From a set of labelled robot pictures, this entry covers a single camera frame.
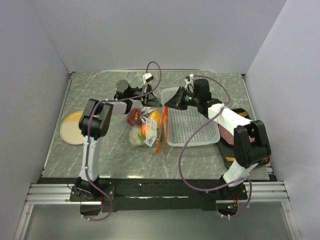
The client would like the red bell pepper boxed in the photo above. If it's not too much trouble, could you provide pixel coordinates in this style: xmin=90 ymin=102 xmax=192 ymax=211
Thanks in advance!
xmin=126 ymin=108 xmax=142 ymax=126

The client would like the aluminium frame rail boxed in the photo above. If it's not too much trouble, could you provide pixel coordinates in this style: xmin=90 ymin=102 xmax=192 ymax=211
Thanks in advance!
xmin=14 ymin=181 xmax=289 ymax=240

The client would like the green orange mango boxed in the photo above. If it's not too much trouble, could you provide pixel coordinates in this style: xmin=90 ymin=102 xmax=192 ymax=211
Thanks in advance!
xmin=140 ymin=124 xmax=151 ymax=136

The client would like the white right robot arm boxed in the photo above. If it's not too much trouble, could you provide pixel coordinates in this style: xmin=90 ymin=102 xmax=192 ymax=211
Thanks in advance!
xmin=164 ymin=75 xmax=272 ymax=199

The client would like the gold fork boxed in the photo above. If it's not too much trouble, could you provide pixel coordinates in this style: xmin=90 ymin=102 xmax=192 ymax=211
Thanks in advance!
xmin=238 ymin=112 xmax=248 ymax=117

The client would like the black tray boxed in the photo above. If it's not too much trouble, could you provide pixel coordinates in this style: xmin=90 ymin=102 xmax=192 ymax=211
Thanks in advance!
xmin=217 ymin=108 xmax=270 ymax=169

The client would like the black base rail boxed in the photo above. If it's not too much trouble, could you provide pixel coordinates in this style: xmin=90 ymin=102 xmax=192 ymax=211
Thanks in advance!
xmin=69 ymin=173 xmax=278 ymax=217

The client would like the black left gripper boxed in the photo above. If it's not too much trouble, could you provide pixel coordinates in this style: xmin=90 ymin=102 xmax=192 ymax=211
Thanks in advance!
xmin=126 ymin=83 xmax=162 ymax=108

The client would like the yellow round plate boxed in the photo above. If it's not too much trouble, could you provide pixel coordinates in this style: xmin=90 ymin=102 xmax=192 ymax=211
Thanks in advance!
xmin=60 ymin=111 xmax=84 ymax=145

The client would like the pink plate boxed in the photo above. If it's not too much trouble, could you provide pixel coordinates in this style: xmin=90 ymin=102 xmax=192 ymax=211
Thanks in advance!
xmin=218 ymin=121 xmax=250 ymax=146

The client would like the white plastic basket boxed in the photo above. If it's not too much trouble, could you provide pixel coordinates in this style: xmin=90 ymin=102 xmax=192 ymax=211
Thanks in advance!
xmin=160 ymin=86 xmax=221 ymax=147

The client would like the clear zip bag orange zipper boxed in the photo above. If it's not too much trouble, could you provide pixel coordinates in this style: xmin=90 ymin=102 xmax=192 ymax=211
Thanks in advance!
xmin=126 ymin=107 xmax=169 ymax=153

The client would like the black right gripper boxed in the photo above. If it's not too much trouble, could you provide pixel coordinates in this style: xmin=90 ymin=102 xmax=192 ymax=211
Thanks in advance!
xmin=165 ymin=86 xmax=200 ymax=111

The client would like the orange lemon fruit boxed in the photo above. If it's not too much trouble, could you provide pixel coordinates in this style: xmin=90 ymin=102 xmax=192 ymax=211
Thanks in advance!
xmin=149 ymin=110 xmax=162 ymax=125

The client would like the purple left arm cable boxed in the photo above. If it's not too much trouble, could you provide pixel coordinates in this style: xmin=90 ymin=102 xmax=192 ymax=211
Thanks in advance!
xmin=81 ymin=61 xmax=162 ymax=222

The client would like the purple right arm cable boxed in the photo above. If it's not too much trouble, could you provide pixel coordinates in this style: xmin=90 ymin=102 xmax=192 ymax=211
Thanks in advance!
xmin=178 ymin=74 xmax=252 ymax=219

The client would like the white cauliflower toy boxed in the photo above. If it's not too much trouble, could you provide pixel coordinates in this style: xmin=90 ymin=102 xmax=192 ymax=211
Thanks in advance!
xmin=128 ymin=126 xmax=144 ymax=147

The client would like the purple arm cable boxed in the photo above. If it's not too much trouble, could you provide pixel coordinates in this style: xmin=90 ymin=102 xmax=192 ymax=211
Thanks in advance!
xmin=81 ymin=61 xmax=162 ymax=222
xmin=178 ymin=74 xmax=252 ymax=219

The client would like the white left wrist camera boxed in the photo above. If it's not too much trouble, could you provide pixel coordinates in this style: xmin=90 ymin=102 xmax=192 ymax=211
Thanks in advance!
xmin=142 ymin=72 xmax=154 ymax=84

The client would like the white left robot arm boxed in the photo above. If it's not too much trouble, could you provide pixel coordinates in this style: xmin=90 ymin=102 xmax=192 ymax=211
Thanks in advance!
xmin=75 ymin=79 xmax=161 ymax=201

